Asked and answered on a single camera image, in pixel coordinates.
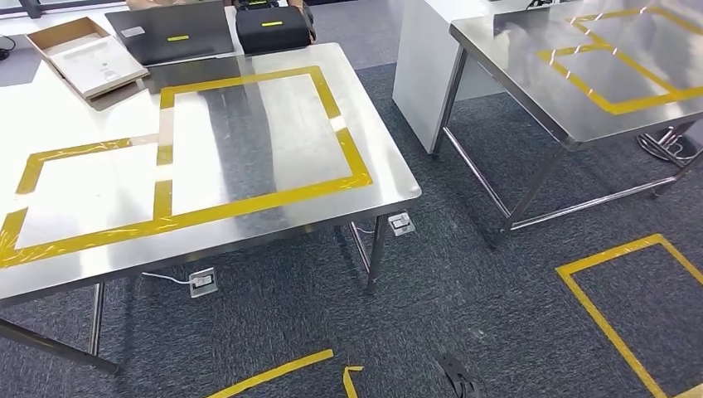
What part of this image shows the stainless steel workbench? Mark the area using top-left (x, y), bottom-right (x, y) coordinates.
top-left (0, 42), bottom-right (423, 376)
top-left (448, 0), bottom-right (703, 250)

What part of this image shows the silver floor socket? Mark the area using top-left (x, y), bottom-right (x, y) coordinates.
top-left (386, 212), bottom-right (417, 238)
top-left (188, 267), bottom-right (219, 299)

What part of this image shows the white cabinet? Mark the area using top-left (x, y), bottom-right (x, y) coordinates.
top-left (392, 0), bottom-right (509, 156)

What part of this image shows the black carrying case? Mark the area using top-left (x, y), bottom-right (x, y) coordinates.
top-left (235, 4), bottom-right (315, 56)

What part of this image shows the yellow floor tape with gap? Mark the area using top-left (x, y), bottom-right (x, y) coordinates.
top-left (206, 349), bottom-right (365, 398)

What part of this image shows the black robot right foot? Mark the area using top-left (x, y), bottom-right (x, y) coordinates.
top-left (436, 354), bottom-right (486, 398)

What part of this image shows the black laptop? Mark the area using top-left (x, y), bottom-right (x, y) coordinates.
top-left (104, 0), bottom-right (236, 68)

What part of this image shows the open cardboard box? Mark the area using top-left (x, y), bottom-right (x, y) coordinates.
top-left (24, 16), bottom-right (150, 102)

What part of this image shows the yellow floor tape square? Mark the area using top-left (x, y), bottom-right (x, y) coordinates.
top-left (555, 233), bottom-right (703, 398)

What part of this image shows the chrome stanchion base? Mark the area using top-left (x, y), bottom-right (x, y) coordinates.
top-left (637, 126), bottom-right (703, 170)

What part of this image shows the yellow tape frame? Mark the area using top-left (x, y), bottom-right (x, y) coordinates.
top-left (535, 4), bottom-right (703, 116)
top-left (156, 66), bottom-right (375, 232)
top-left (0, 137), bottom-right (174, 270)

